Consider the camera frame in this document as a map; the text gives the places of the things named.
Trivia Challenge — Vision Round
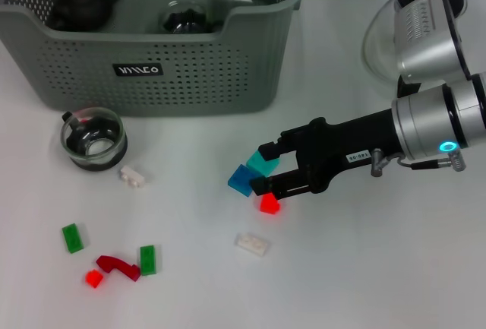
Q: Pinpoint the white flat plate block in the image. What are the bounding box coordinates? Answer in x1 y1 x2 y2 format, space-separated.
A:
235 232 270 257

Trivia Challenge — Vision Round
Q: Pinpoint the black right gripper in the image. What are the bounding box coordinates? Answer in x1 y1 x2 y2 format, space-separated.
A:
249 109 398 198

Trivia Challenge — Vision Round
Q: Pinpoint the small white building block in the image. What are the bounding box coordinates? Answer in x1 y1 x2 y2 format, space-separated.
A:
119 165 147 188

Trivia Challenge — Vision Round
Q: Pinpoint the teal square building block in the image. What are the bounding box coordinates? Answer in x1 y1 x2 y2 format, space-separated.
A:
245 152 281 177

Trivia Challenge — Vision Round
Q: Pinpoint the dark clay teapot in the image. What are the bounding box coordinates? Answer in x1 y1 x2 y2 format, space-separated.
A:
47 0 123 30

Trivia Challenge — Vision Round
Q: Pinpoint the bright red small cube block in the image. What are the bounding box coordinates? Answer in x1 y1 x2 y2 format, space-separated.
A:
85 269 106 289

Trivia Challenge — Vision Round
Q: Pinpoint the grey perforated storage bin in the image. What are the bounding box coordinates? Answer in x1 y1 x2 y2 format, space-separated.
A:
0 0 307 117

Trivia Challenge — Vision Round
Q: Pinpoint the dark red arch block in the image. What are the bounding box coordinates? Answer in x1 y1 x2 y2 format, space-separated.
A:
95 255 142 281

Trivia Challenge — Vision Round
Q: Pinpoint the glass teacup black sleeve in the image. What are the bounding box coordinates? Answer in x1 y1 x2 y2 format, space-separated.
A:
157 0 225 36
60 106 128 172

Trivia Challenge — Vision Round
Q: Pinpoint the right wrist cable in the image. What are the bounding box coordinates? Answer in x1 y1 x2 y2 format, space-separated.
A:
370 148 467 177

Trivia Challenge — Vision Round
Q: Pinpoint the green building block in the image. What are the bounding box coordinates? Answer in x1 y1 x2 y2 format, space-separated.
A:
139 244 157 277
62 223 85 255

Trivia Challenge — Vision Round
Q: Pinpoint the blue square building block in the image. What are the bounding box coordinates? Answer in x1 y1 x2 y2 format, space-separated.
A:
227 164 256 197

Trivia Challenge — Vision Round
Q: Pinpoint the bright red slope block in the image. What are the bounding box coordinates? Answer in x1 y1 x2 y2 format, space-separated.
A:
260 191 282 215

